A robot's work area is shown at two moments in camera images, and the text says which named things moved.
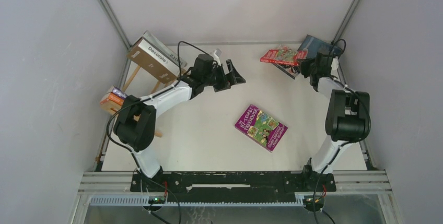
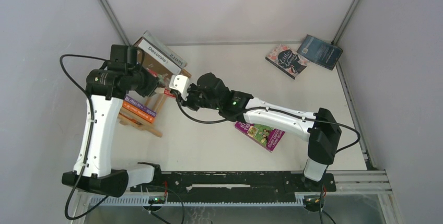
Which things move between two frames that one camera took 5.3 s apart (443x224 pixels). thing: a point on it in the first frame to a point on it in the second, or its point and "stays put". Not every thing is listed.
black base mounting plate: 232,186 stays put
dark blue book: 313,45 stays put
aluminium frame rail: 115,189 stays put
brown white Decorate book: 163,68 stays put
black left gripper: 224,84 to 153,82
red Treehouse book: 283,55 to 167,92
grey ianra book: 163,49 stays put
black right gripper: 303,65 to 188,103
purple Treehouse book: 261,127 stays put
